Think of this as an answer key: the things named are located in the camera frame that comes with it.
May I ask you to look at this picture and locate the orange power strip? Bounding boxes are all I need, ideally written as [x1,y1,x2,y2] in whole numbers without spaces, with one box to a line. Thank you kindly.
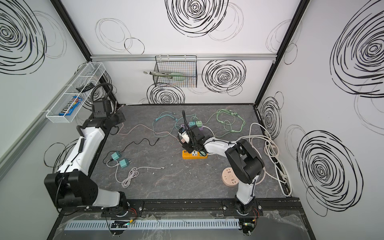
[182,150,208,160]

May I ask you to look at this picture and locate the light green charger adapter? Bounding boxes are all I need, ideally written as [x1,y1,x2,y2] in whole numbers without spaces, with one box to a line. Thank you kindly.
[196,121,203,128]

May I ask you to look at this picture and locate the green thin cable bundle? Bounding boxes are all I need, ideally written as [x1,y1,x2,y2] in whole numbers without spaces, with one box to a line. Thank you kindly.
[203,112,246,139]

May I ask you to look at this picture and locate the light green multi-head charging cable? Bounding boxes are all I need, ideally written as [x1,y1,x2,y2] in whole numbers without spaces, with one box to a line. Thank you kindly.
[215,108,246,128]

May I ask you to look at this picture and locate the teal multi-head charging cable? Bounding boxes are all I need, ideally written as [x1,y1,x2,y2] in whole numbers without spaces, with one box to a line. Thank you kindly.
[151,111,199,139]

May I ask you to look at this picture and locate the purple power strip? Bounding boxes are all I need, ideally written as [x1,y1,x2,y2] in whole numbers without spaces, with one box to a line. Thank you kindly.
[181,124,204,131]

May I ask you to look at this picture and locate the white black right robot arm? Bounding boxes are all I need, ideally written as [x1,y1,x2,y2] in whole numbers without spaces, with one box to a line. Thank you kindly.
[178,126,265,215]

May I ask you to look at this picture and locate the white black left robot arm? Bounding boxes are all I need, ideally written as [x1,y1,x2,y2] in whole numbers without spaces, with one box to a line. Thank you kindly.
[44,100,129,212]

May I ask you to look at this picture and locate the left black corrugated conduit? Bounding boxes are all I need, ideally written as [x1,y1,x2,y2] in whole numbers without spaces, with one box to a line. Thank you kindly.
[90,82,114,103]

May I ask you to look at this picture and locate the blue candy packet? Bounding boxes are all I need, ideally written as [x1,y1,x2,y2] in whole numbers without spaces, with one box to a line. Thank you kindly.
[59,96,83,116]

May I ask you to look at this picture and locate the round pink power socket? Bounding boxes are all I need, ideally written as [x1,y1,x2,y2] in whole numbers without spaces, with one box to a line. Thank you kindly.
[222,167,240,187]

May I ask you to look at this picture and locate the green tongs in basket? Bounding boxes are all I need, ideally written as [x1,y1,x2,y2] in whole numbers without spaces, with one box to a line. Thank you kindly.
[143,71,187,84]

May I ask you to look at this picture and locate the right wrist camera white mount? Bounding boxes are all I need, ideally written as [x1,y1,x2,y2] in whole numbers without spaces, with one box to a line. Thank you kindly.
[178,131,190,144]

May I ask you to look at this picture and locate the brown thin cable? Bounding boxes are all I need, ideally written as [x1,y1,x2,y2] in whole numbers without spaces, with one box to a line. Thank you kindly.
[115,123,178,140]

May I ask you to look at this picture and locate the black corrugated cable conduit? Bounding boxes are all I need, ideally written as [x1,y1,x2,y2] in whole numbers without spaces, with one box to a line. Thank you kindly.
[181,109,190,133]

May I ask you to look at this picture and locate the black thin cable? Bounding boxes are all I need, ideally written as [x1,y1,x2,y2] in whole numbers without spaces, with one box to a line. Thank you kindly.
[103,137,160,164]

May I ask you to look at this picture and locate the white wire wall shelf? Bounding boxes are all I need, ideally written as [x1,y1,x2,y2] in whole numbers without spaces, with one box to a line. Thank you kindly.
[46,62,106,124]

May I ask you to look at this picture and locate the white thin charging cable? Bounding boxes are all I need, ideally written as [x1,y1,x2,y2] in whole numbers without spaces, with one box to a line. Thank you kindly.
[115,163,165,189]

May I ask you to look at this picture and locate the white coiled power cable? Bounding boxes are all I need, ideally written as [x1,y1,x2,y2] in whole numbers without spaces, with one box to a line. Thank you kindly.
[233,122,292,198]

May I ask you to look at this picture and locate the black wire wall basket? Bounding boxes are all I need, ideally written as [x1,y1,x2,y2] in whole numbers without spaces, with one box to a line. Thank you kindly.
[150,55,198,88]

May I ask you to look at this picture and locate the white slotted cable duct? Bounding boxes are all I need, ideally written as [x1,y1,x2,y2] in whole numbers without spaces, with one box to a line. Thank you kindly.
[64,219,241,231]

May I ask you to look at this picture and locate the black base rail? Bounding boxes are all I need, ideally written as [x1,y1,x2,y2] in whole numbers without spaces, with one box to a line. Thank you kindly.
[62,198,303,218]

